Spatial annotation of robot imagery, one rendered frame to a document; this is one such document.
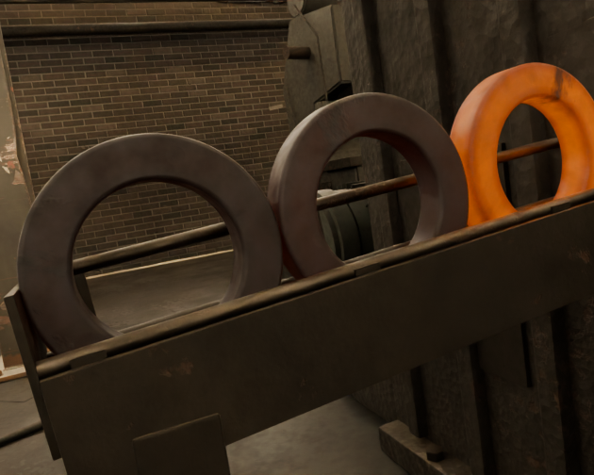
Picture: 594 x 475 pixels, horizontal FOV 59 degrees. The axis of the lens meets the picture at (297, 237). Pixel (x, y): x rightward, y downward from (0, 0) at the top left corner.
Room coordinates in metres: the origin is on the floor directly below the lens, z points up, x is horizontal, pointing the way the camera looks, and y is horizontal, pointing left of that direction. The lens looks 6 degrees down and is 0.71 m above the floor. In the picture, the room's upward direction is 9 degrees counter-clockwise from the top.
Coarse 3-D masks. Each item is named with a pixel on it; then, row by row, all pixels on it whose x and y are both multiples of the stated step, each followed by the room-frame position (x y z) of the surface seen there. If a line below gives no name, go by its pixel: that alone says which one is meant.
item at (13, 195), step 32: (0, 32) 2.89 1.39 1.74; (0, 64) 2.60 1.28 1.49; (0, 96) 2.59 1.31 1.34; (0, 128) 2.58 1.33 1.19; (0, 160) 2.57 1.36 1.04; (0, 192) 2.56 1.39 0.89; (32, 192) 2.89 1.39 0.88; (0, 224) 2.55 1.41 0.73; (0, 256) 2.54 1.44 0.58; (0, 288) 2.53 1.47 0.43; (0, 320) 2.52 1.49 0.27
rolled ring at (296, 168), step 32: (352, 96) 0.43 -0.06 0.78; (384, 96) 0.44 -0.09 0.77; (320, 128) 0.42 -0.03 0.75; (352, 128) 0.43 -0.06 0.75; (384, 128) 0.44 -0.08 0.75; (416, 128) 0.45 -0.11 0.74; (288, 160) 0.40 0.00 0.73; (320, 160) 0.41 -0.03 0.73; (416, 160) 0.47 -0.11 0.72; (448, 160) 0.46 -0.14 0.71; (288, 192) 0.40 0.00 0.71; (448, 192) 0.46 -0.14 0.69; (288, 224) 0.40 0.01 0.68; (448, 224) 0.46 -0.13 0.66; (288, 256) 0.41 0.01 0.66; (320, 256) 0.41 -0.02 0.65
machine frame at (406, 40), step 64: (384, 0) 1.14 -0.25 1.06; (448, 0) 0.95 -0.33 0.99; (512, 0) 0.78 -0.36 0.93; (576, 0) 0.72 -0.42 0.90; (384, 64) 1.17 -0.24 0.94; (448, 64) 0.97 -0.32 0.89; (512, 64) 0.80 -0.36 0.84; (576, 64) 0.73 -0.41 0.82; (448, 128) 0.97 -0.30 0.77; (512, 128) 0.81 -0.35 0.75; (512, 192) 0.86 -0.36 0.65; (576, 320) 0.77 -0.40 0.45; (448, 384) 1.08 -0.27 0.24; (512, 384) 0.91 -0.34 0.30; (576, 384) 0.78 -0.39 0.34; (384, 448) 1.27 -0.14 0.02; (448, 448) 1.11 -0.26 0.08; (512, 448) 0.92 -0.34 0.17; (576, 448) 0.79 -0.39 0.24
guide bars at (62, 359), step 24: (504, 216) 0.46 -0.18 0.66; (528, 216) 0.46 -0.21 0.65; (432, 240) 0.43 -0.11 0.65; (456, 240) 0.43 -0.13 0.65; (360, 264) 0.40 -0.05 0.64; (384, 264) 0.41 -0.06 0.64; (288, 288) 0.38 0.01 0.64; (312, 288) 0.39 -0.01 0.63; (216, 312) 0.36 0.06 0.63; (240, 312) 0.36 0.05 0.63; (120, 336) 0.34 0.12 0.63; (144, 336) 0.34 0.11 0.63; (168, 336) 0.35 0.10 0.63; (48, 360) 0.32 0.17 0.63; (72, 360) 0.32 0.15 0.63; (96, 360) 0.33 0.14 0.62
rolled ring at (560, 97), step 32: (544, 64) 0.51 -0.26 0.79; (480, 96) 0.48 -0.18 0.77; (512, 96) 0.49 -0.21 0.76; (544, 96) 0.51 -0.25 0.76; (576, 96) 0.52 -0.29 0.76; (480, 128) 0.47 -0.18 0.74; (576, 128) 0.53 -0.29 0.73; (480, 160) 0.47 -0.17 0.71; (576, 160) 0.54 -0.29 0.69; (480, 192) 0.47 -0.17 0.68; (576, 192) 0.52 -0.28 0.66
